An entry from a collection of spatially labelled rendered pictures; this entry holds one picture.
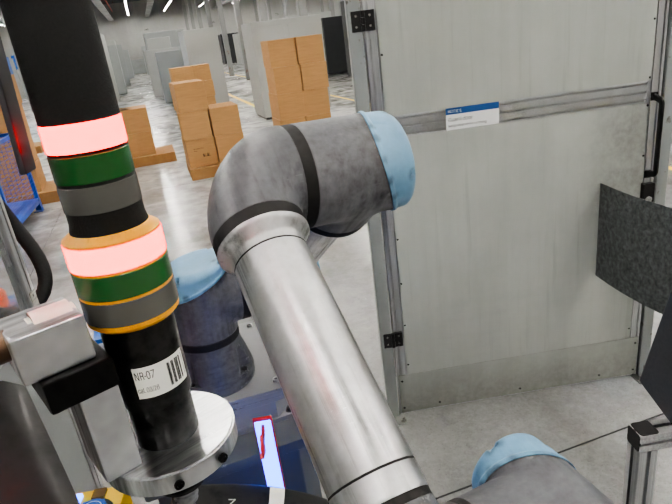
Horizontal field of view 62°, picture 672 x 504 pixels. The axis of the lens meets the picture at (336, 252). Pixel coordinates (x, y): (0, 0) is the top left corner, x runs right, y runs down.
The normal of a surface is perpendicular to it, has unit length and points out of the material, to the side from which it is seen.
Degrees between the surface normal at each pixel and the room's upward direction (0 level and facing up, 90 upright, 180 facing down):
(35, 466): 42
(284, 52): 90
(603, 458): 0
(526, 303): 90
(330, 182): 88
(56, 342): 90
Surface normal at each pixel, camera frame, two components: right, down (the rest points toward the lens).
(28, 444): 0.49, -0.65
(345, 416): -0.04, -0.51
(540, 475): -0.10, -0.91
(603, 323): 0.10, 0.36
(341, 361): 0.29, -0.62
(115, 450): 0.66, 0.21
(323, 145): 0.27, -0.41
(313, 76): 0.31, 0.32
